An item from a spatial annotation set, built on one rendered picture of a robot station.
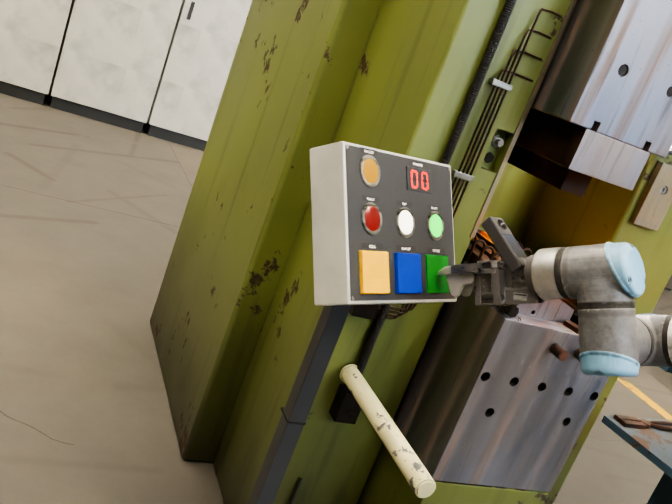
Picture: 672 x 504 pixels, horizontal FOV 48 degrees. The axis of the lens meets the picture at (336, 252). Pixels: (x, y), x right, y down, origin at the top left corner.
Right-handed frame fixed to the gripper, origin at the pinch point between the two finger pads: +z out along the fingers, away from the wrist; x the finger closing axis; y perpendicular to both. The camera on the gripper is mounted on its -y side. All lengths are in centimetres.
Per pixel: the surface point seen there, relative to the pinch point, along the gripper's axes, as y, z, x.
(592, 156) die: -25.1, -14.7, 39.6
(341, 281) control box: 2.3, 3.0, -27.0
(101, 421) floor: 40, 136, 7
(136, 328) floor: 12, 184, 53
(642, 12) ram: -53, -29, 36
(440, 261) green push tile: -1.7, 1.3, 0.8
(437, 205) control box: -12.8, 1.6, 1.2
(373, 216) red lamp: -9.1, 1.2, -19.9
